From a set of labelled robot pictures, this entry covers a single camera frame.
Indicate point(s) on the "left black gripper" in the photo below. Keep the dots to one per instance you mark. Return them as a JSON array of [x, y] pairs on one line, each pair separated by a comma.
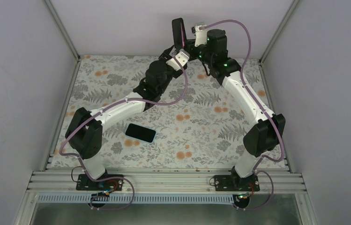
[[165, 55]]

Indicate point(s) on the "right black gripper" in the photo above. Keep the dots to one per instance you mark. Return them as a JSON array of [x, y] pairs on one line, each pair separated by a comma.
[[190, 48]]

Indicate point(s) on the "phone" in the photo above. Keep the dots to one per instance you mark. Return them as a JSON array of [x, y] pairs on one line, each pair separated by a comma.
[[179, 34], [140, 133]]

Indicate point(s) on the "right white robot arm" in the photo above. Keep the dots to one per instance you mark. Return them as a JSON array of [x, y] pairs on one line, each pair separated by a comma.
[[264, 139]]

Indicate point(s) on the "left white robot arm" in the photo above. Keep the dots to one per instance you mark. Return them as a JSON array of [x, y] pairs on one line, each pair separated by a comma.
[[85, 131]]

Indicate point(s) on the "floral patterned table mat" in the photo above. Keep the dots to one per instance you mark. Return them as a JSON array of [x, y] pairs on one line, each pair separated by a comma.
[[200, 129]]

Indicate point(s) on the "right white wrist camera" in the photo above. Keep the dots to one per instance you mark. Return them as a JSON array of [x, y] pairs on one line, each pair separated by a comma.
[[200, 33]]

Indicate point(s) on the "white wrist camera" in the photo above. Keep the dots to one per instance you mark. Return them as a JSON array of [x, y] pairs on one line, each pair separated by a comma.
[[179, 60], [200, 33]]

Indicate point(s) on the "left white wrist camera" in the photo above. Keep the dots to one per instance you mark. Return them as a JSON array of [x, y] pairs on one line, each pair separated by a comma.
[[179, 60]]

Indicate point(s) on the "aluminium front rail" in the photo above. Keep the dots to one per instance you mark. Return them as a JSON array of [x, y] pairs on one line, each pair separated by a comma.
[[173, 182]]

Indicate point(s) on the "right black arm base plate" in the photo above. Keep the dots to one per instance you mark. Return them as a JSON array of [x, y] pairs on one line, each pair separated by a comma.
[[228, 183]]

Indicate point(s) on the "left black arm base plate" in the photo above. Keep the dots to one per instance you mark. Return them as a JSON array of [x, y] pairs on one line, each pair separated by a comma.
[[113, 184]]

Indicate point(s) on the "slotted grey cable duct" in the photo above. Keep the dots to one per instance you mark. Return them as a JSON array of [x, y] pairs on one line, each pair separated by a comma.
[[138, 198]]

